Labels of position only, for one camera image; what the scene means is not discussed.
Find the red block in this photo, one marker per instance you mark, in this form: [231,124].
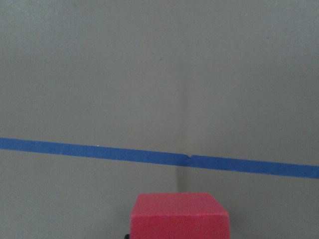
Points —
[178,216]

